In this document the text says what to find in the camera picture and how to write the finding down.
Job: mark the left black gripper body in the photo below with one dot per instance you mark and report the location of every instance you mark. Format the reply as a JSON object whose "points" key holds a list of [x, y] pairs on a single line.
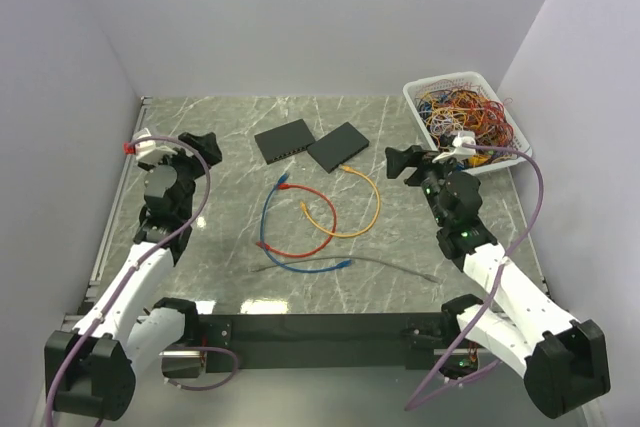
{"points": [[189, 168]]}

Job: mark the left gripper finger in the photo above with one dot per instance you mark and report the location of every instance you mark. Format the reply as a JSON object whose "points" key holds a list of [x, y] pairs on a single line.
{"points": [[202, 143], [211, 153]]}

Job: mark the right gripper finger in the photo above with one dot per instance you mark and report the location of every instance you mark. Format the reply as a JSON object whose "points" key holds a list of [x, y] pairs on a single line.
{"points": [[396, 165], [412, 154]]}

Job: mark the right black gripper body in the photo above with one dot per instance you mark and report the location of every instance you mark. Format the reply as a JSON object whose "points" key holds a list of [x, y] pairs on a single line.
{"points": [[431, 176]]}

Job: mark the black network switch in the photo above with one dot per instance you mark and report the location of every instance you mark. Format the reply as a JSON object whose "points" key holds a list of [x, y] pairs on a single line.
{"points": [[284, 141], [337, 147]]}

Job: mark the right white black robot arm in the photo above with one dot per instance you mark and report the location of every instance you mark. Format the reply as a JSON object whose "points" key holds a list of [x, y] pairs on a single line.
{"points": [[562, 361]]}

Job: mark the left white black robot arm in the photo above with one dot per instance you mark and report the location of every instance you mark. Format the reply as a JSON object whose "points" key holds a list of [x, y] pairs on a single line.
{"points": [[92, 369]]}

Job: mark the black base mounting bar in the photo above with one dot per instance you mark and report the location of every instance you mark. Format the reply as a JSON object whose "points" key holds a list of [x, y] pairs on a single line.
{"points": [[301, 341]]}

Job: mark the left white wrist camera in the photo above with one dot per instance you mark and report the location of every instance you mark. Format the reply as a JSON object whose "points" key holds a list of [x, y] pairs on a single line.
{"points": [[145, 150]]}

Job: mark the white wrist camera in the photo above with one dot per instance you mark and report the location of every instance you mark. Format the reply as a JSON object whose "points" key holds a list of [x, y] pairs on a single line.
{"points": [[457, 144], [145, 150]]}

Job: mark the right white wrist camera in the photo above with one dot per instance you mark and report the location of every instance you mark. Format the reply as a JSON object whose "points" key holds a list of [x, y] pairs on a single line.
{"points": [[457, 144]]}

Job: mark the aluminium rail frame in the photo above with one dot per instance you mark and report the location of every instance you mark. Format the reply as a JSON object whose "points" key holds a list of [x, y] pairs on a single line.
{"points": [[105, 242]]}

